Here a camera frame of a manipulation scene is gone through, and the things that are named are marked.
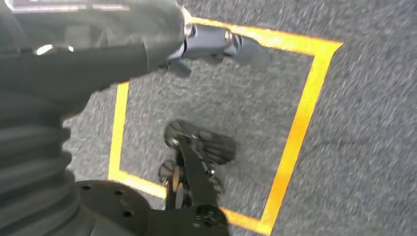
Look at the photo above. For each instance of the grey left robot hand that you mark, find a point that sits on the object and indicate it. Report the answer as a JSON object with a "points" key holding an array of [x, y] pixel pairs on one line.
{"points": [[81, 65]]}

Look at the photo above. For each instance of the black ribbed robot foot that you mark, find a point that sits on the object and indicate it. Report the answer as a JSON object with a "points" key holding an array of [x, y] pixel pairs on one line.
{"points": [[215, 148]]}

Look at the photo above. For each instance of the yellow floor tape square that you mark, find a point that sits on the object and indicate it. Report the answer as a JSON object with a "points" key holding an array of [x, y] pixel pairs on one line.
{"points": [[304, 114]]}

